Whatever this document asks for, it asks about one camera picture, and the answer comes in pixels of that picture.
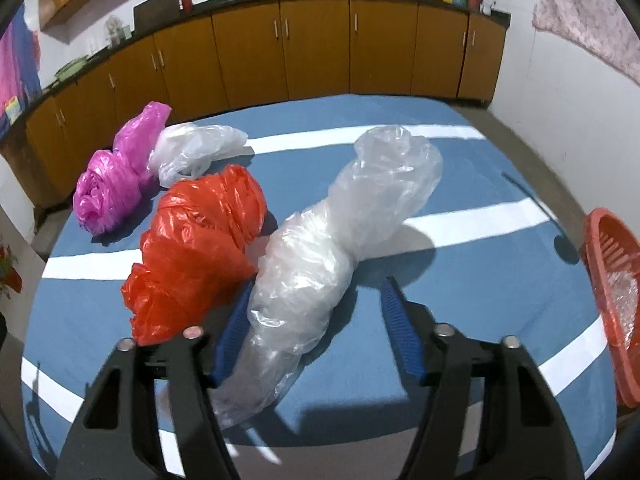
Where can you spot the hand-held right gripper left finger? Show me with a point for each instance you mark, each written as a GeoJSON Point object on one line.
{"type": "Point", "coordinates": [232, 330]}

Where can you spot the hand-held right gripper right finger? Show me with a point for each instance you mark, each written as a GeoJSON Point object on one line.
{"type": "Point", "coordinates": [400, 330]}

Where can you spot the orange red plastic bag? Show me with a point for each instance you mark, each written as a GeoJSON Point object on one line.
{"type": "Point", "coordinates": [195, 245]}

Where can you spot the clear plastic bag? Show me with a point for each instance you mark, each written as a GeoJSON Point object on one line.
{"type": "Point", "coordinates": [320, 260]}

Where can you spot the orange plastic basket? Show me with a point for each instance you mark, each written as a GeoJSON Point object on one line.
{"type": "Point", "coordinates": [600, 260]}

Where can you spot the clear bubble wrap sheet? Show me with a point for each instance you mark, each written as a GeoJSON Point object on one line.
{"type": "Point", "coordinates": [625, 300]}

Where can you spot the blue white striped mat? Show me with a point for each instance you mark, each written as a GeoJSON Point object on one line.
{"type": "Point", "coordinates": [475, 270]}

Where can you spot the white plastic bag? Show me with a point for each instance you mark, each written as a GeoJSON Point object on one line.
{"type": "Point", "coordinates": [190, 147]}

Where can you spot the pink plastic bag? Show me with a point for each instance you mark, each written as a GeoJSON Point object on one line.
{"type": "Point", "coordinates": [107, 185]}

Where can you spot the red flowers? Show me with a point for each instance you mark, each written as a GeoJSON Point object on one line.
{"type": "Point", "coordinates": [9, 270]}

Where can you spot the wooden base cabinets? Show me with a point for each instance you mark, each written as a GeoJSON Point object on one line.
{"type": "Point", "coordinates": [310, 50]}

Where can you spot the green basin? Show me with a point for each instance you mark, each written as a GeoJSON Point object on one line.
{"type": "Point", "coordinates": [71, 70]}

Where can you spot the glass jar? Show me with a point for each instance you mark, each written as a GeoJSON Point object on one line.
{"type": "Point", "coordinates": [115, 32]}

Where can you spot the dark chopping board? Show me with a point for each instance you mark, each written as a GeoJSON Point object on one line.
{"type": "Point", "coordinates": [156, 12]}

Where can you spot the red bottle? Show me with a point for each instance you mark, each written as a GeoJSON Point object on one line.
{"type": "Point", "coordinates": [187, 2]}

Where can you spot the small white cup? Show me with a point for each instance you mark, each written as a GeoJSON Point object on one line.
{"type": "Point", "coordinates": [486, 8]}

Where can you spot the multicoloured hanging cloth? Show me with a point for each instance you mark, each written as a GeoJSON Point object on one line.
{"type": "Point", "coordinates": [17, 70]}

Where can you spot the floral hanging cloth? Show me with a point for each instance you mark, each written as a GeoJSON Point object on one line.
{"type": "Point", "coordinates": [585, 5]}

